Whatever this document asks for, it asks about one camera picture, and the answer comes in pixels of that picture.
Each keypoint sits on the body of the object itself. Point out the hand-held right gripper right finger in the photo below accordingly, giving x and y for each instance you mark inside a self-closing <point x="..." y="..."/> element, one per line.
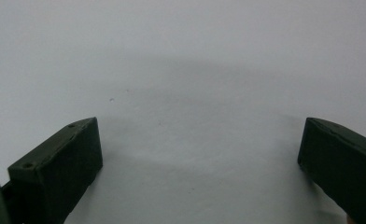
<point x="343" y="161"/>

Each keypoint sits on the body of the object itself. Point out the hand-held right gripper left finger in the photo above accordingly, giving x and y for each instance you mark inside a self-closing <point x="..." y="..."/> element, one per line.
<point x="59" y="165"/>

